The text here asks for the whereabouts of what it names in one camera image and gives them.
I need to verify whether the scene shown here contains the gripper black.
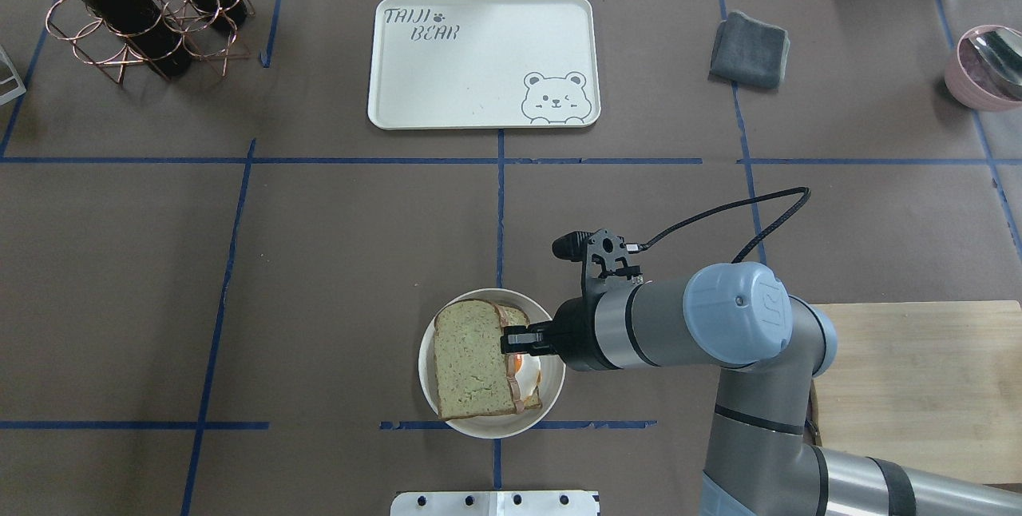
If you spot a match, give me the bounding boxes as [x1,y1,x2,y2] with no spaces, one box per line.
[500,297,601,371]

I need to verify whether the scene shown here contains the bread slice top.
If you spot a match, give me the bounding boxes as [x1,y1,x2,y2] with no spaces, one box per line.
[434,299,513,421]

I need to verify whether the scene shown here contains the bread slice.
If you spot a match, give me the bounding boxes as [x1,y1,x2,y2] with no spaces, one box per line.
[495,304,541,415]
[434,299,513,421]

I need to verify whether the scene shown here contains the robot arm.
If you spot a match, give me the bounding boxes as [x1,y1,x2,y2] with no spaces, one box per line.
[501,262,1021,515]

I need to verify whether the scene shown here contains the cream bear serving tray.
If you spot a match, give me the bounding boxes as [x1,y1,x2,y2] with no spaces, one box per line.
[367,0,601,130]

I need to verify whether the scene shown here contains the bread slice on plate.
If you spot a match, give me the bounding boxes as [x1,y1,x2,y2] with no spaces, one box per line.
[495,304,541,415]

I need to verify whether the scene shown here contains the fried egg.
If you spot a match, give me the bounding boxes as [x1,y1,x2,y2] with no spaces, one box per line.
[512,355,541,400]

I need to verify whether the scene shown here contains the folded grey cloth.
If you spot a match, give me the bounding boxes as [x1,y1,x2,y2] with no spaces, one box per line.
[709,10,790,90]

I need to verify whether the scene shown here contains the light wooden cutting board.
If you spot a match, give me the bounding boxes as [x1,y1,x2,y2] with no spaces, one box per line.
[814,300,1021,484]

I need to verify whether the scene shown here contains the pink bowl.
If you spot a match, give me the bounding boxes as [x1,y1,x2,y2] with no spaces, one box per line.
[943,25,1021,112]

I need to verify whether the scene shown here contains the metal scoop in bowl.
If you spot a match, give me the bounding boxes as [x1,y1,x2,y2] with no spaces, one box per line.
[968,27,1021,100]

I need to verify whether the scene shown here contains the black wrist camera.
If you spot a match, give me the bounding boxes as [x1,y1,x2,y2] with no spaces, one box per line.
[551,229,645,304]

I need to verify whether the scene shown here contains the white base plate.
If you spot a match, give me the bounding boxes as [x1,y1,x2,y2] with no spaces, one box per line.
[390,490,601,515]

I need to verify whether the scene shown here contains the black camera cable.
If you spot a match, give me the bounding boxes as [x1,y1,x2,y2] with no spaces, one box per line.
[628,187,812,265]

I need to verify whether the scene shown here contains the copper wire bottle rack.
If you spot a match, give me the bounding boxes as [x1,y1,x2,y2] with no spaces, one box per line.
[45,0,253,84]

